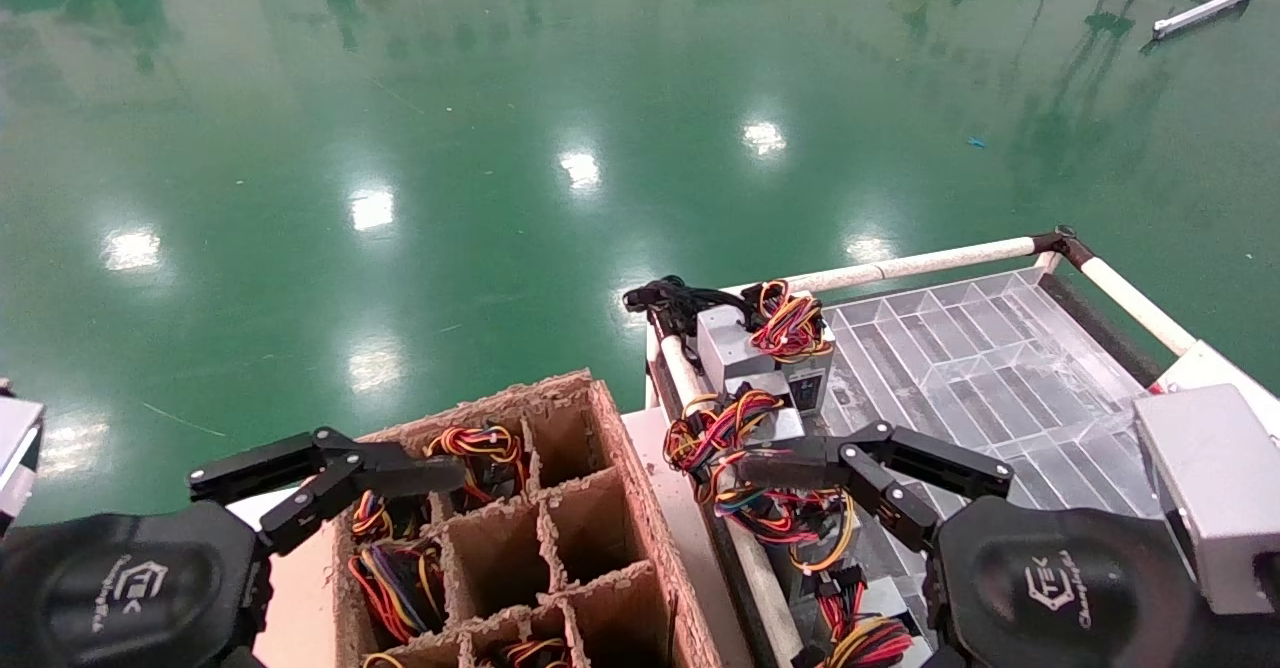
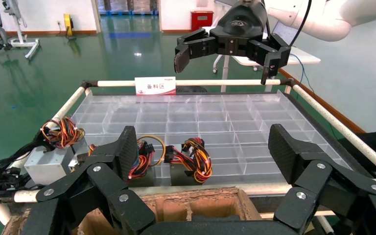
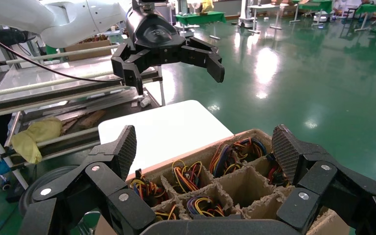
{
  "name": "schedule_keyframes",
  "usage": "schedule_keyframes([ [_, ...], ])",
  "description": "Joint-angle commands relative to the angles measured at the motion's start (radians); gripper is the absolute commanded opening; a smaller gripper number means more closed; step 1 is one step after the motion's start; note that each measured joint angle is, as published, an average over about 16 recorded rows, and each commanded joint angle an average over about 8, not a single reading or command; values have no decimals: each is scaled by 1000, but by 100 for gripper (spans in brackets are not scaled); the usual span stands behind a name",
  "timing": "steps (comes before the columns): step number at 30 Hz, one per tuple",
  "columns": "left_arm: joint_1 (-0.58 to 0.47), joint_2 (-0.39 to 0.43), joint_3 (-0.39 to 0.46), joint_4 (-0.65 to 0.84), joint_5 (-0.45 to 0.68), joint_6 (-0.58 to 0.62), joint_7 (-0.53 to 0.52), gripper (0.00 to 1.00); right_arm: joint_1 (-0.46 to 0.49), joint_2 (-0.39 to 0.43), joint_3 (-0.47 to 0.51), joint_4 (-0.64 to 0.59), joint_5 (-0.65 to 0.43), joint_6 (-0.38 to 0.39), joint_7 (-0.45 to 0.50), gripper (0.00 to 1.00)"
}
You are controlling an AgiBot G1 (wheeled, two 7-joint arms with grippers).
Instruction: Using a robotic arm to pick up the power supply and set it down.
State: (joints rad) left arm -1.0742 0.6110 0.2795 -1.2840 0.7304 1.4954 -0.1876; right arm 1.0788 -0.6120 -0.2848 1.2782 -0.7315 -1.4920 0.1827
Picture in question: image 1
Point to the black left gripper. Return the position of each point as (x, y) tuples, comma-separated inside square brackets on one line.
[(120, 598)]

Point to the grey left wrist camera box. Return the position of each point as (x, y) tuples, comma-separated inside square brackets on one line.
[(15, 448)]

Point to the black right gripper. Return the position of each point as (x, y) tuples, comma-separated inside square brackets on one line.
[(1050, 588)]

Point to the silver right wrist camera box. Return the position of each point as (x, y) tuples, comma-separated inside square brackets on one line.
[(1220, 488)]

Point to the brown cardboard divider box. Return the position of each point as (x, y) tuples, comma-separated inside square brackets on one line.
[(590, 518)]

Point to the clear plastic grid tray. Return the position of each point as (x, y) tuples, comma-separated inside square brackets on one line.
[(980, 348)]

